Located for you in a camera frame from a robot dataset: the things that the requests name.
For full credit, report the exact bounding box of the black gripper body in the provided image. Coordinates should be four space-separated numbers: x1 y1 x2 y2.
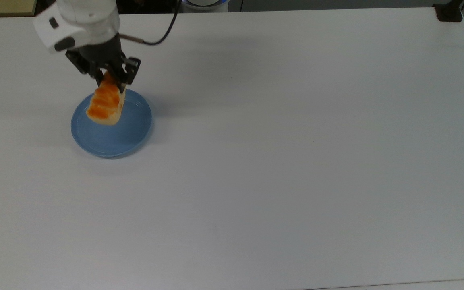
65 34 141 86

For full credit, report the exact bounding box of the braided orange bread loaf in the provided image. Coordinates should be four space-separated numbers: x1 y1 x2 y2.
86 72 127 126

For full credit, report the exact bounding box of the round blue plate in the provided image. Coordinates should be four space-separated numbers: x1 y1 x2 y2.
70 87 153 158

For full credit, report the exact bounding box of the light wooden side table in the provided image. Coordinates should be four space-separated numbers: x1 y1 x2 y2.
0 0 37 17

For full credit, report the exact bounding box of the black table clamp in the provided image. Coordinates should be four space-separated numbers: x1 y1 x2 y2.
433 0 464 22

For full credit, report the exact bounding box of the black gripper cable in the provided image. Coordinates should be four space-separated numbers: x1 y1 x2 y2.
118 0 182 46

